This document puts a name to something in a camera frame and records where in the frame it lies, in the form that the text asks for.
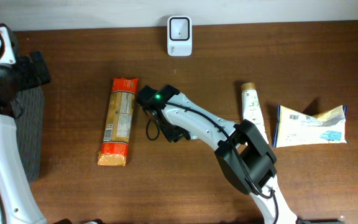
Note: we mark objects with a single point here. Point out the orange pasta package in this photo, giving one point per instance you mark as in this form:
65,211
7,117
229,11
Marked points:
115,144

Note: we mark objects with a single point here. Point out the grey mesh basket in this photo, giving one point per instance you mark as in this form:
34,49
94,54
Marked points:
28,107

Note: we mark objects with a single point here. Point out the white barcode scanner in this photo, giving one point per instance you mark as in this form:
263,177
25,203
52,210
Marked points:
179,36

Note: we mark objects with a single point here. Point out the yellow white wipes bag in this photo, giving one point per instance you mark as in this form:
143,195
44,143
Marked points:
295,128

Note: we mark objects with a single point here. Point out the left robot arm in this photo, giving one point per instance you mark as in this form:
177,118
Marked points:
17,204

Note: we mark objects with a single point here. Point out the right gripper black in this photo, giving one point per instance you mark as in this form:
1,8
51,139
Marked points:
171,136

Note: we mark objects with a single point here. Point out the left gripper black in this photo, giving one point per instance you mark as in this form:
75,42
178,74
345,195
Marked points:
32,79

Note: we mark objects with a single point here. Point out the white tube brown cap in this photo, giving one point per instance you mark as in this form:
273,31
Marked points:
251,109

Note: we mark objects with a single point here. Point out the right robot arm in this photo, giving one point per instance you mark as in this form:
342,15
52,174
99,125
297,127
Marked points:
246,160

